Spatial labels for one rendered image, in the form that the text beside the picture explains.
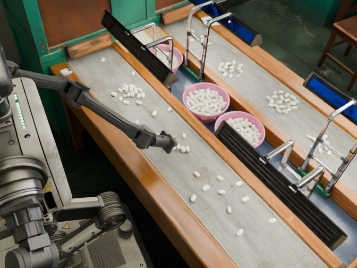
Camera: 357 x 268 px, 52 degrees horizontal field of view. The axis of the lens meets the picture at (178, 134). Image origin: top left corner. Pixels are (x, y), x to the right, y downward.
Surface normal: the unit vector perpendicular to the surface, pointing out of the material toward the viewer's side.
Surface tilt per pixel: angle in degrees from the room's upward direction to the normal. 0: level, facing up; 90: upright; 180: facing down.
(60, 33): 90
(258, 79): 0
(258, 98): 0
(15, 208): 20
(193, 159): 0
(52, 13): 90
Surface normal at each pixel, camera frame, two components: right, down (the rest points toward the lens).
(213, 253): 0.05, -0.65
